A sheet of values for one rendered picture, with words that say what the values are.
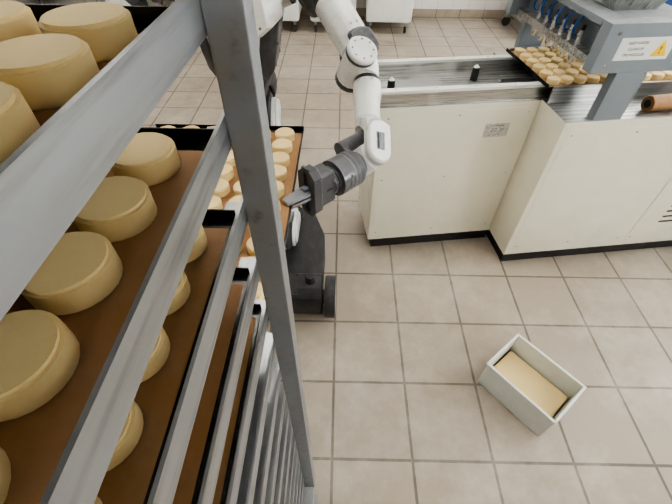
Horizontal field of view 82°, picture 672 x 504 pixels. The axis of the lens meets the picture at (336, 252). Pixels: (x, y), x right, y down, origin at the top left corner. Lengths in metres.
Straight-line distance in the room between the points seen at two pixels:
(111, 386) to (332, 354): 1.62
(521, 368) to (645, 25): 1.30
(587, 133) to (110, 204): 1.78
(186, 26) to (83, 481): 0.24
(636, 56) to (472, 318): 1.19
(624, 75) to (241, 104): 1.61
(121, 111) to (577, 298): 2.24
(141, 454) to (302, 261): 1.64
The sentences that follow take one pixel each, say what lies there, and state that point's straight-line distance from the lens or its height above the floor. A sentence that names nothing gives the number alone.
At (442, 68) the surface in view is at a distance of 2.02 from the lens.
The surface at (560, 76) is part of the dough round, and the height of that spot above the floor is 0.91.
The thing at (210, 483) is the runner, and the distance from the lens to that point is 0.37.
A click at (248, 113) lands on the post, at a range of 0.34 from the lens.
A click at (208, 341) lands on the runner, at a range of 0.32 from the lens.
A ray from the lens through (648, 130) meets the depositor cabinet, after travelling 2.06.
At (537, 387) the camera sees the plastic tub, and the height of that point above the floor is 0.06.
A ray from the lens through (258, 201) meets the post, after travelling 0.39.
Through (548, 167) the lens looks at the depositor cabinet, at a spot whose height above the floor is 0.63.
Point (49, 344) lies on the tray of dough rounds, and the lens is 0.23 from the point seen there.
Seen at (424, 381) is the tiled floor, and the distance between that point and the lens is 1.78.
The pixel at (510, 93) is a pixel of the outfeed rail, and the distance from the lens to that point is 1.86.
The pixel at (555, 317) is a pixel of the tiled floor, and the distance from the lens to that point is 2.18.
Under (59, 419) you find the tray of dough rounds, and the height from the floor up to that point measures 1.40.
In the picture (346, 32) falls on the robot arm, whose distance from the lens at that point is 1.12.
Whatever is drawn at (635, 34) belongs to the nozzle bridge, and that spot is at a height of 1.15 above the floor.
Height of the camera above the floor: 1.58
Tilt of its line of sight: 47 degrees down
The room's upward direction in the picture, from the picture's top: 1 degrees clockwise
